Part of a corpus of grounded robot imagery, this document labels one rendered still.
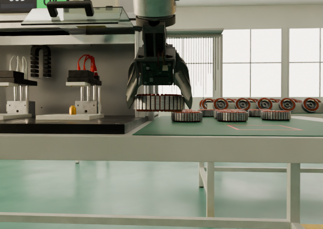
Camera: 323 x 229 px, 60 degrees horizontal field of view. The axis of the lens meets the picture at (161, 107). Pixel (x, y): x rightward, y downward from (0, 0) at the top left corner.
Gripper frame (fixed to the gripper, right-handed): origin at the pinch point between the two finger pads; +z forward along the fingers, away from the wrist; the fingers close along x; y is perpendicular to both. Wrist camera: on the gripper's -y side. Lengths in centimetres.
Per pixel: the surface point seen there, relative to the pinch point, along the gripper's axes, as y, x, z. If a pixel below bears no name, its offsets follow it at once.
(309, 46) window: -642, 331, 210
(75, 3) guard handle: -15.7, -20.5, -18.9
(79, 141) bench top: 9.0, -15.9, 3.1
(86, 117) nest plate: -8.9, -20.7, 9.3
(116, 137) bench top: 8.5, -8.3, 2.4
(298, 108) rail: -125, 91, 77
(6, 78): -25, -51, 5
